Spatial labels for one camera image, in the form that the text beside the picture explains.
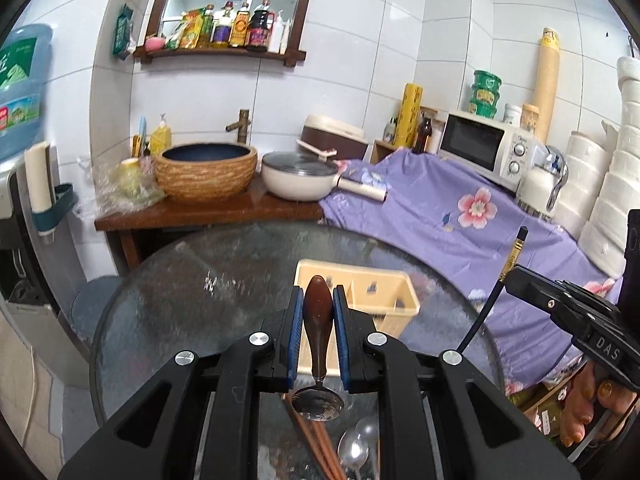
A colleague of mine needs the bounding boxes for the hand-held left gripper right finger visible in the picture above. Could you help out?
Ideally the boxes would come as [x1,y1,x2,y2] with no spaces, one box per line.
[332,284,582,480]

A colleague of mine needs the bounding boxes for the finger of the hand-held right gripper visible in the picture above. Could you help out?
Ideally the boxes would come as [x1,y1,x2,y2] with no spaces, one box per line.
[504,264,597,334]

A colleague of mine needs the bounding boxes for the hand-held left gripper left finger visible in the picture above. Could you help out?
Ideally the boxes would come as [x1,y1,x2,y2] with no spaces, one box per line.
[57,285,306,480]

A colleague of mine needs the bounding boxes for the wooden handle metal spoon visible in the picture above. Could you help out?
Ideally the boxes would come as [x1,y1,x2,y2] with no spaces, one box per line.
[291,275,346,422]

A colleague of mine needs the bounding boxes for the black chopstick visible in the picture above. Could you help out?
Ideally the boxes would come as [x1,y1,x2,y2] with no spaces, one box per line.
[456,226,530,355]

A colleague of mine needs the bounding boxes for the cream plastic utensil holder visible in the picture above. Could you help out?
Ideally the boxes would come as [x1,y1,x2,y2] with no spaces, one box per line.
[294,258,421,337]

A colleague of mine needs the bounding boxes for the brown wooden chopstick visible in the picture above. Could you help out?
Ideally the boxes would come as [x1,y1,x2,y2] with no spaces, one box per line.
[285,394,331,480]
[300,417,341,480]
[312,420,347,480]

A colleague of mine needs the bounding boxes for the person's right hand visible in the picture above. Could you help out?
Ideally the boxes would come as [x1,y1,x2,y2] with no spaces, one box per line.
[559,362,640,449]

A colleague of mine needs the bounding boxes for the printed cardboard box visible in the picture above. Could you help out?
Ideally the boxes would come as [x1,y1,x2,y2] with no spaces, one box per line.
[520,372,577,441]

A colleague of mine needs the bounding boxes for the white kettle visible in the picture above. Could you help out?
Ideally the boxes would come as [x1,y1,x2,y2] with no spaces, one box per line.
[515,145,571,219]

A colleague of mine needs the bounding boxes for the stacks of white paper bowls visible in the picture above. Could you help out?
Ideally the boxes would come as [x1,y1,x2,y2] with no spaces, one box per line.
[550,55,640,279]

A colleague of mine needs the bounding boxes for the purple floral cloth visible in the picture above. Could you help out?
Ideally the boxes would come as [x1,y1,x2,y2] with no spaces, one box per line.
[320,150,625,397]

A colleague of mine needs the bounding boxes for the wooden counter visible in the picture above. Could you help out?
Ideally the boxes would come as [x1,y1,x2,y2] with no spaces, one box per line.
[94,180,327,271]

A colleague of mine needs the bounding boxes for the cream pan with lid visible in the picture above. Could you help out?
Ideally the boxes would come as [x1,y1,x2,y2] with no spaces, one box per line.
[261,151,390,205]

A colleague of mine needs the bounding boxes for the white microwave oven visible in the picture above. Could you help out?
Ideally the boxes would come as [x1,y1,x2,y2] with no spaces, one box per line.
[438,108,547,194]

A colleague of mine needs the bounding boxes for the woven pattern basin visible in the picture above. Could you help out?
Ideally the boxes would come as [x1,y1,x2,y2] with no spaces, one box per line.
[152,142,260,205]

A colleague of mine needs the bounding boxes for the small wooden crate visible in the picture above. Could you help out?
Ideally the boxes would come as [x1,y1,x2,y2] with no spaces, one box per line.
[371,139,401,165]

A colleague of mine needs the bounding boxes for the brown glass bottle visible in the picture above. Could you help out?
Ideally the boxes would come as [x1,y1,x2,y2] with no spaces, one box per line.
[411,115,434,155]

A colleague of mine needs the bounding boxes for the brown and white rice cooker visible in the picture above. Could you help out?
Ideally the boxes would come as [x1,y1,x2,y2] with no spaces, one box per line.
[296,115,370,162]

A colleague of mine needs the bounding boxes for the grey round stool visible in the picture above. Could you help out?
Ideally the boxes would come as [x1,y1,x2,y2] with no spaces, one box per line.
[70,275,127,342]

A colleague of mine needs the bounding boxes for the tall yellow paper cup stack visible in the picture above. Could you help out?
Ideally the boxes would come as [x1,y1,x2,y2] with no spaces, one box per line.
[531,27,560,147]

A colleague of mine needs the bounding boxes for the yellow wrap roll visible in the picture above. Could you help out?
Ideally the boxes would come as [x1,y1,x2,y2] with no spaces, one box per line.
[395,84,424,151]

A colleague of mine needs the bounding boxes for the bronze faucet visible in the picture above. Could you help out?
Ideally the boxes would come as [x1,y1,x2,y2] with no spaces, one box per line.
[225,108,252,146]

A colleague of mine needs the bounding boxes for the clear plastic bag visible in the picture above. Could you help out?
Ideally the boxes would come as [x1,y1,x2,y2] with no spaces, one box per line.
[76,156,167,222]

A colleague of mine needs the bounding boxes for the yellow soap dispenser bottle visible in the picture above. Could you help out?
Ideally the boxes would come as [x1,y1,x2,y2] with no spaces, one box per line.
[150,114,173,157]

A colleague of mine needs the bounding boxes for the teal cup holder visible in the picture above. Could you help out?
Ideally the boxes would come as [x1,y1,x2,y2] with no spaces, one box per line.
[32,183,79,237]

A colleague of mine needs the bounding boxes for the wooden framed mirror shelf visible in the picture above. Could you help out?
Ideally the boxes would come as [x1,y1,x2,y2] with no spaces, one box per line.
[132,0,323,68]

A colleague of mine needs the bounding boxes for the white paper cup stack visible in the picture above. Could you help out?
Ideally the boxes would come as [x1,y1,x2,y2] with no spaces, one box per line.
[25,142,54,211]

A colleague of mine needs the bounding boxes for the water dispenser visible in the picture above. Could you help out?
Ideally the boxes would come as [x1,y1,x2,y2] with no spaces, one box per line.
[0,160,66,311]

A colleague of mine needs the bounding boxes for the dark soy sauce bottle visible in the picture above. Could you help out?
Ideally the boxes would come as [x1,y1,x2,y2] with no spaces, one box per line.
[246,0,273,53]

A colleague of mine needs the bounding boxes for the yellow label bottle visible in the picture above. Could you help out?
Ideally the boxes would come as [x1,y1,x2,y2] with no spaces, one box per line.
[230,2,251,49]

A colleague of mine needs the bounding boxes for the purple label bottle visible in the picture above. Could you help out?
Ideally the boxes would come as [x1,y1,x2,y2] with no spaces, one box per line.
[212,1,236,49]

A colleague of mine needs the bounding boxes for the green yellow oil bottle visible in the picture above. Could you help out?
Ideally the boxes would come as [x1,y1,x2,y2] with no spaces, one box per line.
[200,5,217,50]

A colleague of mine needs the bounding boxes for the green hanging packet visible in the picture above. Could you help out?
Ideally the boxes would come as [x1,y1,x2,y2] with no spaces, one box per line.
[112,4,137,62]

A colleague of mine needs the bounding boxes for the blue water jug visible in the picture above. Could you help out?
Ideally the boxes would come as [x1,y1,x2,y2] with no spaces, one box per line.
[0,24,54,162]

